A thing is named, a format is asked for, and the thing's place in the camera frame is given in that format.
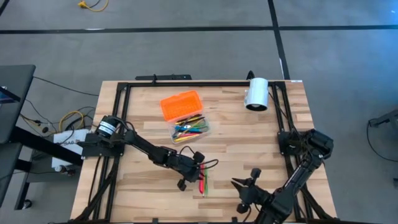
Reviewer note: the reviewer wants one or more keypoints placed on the thin pink pencil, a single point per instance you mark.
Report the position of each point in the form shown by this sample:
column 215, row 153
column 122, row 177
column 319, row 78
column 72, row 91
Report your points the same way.
column 188, row 135

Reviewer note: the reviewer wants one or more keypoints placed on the green pen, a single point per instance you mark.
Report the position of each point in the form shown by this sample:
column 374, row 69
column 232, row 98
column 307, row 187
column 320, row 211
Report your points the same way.
column 206, row 186

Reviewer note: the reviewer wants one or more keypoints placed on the white table label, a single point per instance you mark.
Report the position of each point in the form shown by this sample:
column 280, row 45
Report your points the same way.
column 296, row 81

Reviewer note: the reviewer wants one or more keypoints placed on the clear box with orange lid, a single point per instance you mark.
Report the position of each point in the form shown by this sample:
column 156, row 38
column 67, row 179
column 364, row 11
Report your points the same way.
column 182, row 105

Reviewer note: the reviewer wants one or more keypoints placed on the black aluminium table frame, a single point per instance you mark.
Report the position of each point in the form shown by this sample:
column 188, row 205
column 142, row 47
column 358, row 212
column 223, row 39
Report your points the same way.
column 202, row 84

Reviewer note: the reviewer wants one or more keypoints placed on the yellow highlighter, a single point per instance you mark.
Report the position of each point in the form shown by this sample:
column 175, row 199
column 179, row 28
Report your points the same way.
column 192, row 119

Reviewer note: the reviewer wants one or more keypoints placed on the black pen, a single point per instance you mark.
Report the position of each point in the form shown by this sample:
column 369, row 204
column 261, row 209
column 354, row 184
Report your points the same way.
column 185, row 118

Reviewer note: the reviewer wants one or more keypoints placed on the blue pen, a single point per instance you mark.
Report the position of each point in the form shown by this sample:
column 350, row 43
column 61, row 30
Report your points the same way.
column 183, row 128

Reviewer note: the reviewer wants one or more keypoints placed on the dark grey desk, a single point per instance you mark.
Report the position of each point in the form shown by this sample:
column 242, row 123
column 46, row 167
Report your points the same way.
column 15, row 77

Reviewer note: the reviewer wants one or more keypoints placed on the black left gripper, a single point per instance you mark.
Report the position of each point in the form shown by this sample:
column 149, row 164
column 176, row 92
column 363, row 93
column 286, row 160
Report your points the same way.
column 188, row 169

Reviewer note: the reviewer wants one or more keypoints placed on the pink highlighter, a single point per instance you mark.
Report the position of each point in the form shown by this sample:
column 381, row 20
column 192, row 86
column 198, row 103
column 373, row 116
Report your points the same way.
column 201, row 186

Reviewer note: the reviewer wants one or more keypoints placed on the tablet with blue screen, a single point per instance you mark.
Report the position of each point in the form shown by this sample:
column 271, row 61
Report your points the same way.
column 6, row 96

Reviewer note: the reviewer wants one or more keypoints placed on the white labelled box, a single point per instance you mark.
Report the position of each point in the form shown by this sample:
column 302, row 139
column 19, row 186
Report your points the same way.
column 62, row 155

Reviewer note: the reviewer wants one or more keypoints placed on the black table clamp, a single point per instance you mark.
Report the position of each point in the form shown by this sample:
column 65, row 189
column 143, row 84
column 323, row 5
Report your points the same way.
column 155, row 221
column 234, row 220

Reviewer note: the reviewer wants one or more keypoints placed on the black bar device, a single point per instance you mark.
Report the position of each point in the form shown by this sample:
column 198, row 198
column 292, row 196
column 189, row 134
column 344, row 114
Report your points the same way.
column 168, row 77

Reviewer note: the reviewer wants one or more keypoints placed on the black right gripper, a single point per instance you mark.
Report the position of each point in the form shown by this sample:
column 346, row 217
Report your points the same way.
column 258, row 197

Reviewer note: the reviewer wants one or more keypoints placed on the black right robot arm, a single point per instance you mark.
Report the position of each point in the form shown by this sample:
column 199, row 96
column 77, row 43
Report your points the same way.
column 298, row 180

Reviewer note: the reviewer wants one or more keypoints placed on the grey stand leg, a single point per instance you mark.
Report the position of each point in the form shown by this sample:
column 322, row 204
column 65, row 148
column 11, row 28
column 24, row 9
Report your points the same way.
column 385, row 119

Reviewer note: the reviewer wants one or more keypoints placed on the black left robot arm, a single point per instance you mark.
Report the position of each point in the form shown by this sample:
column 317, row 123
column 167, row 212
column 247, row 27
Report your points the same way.
column 146, row 147

